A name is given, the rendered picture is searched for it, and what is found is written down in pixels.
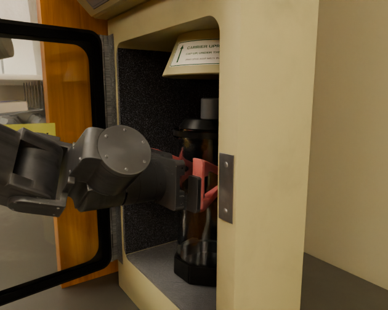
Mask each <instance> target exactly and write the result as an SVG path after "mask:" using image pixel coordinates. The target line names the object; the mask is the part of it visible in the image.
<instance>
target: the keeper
mask: <svg viewBox="0 0 388 310"><path fill-rule="evenodd" d="M233 176H234V155H231V154H225V153H219V218H220V219H222V220H224V221H226V222H229V223H231V224H233Z"/></svg>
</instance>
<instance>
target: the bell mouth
mask: <svg viewBox="0 0 388 310"><path fill-rule="evenodd" d="M219 52H220V31H219V28H218V29H208V30H196V31H190V32H186V33H183V34H180V35H179V37H178V38H177V41H176V44H175V46H174V48H173V50H172V53H171V56H170V57H169V60H168V63H167V65H166V67H165V70H164V73H163V75H162V77H164V78H173V79H219Z"/></svg>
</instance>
